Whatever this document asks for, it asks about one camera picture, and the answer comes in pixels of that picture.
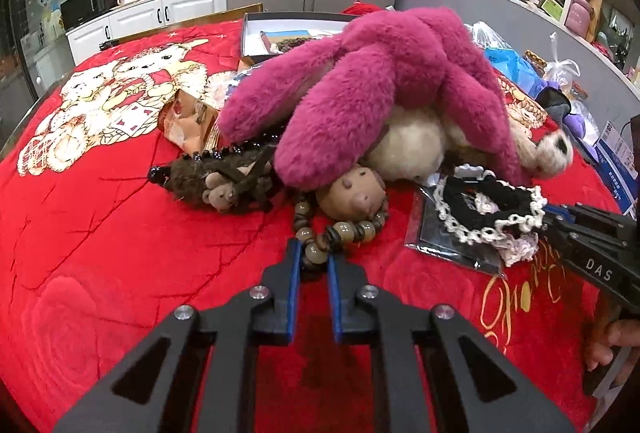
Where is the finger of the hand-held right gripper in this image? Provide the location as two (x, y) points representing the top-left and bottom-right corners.
(542, 220), (576, 259)
(544, 204), (626, 226)

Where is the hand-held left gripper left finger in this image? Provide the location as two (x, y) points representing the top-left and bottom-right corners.
(52, 238), (306, 433)

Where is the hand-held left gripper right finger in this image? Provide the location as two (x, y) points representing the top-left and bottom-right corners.
(325, 253), (576, 433)

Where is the wooden bead bracelet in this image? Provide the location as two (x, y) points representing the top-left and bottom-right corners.
(292, 190), (391, 281)

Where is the black lace headband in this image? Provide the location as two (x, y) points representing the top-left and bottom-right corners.
(432, 173), (548, 246)

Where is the pink plush bear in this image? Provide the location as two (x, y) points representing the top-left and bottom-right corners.
(218, 6), (533, 191)

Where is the person's right hand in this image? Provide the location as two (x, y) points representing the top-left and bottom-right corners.
(584, 318), (640, 374)

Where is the pink lace scrunchie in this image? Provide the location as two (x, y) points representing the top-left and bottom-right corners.
(495, 233), (538, 266)

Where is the blue white box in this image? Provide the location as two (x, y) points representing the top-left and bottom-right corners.
(595, 120), (640, 214)

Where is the purple plush toy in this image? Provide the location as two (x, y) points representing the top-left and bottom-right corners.
(535, 80), (588, 138)

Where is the tan hedgehog plush head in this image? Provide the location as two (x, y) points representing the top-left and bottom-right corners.
(315, 165), (388, 219)

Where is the dark plastic packet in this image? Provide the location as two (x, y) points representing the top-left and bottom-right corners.
(404, 185), (506, 276)

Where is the brown hedgehog plush toy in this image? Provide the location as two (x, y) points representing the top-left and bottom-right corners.
(160, 145), (281, 214)

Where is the clear plastic bag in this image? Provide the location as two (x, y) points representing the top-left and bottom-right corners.
(542, 33), (581, 88)

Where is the cream plush toy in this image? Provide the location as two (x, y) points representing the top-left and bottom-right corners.
(362, 105), (501, 186)

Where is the blue plastic bag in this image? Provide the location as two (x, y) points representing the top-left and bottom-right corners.
(482, 48), (543, 88)

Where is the red printed blanket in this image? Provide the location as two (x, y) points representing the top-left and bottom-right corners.
(0, 5), (631, 433)

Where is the brown snack packet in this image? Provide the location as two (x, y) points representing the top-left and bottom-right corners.
(156, 89), (221, 154)

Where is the open cardboard box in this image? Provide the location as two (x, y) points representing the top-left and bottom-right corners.
(239, 11), (361, 68)

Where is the white kitchen cabinet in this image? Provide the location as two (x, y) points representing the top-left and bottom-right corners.
(65, 0), (228, 66)

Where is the black microwave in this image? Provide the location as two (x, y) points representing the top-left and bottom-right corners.
(60, 0), (123, 31)

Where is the glass sliding door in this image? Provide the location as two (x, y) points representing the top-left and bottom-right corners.
(0, 0), (76, 134)

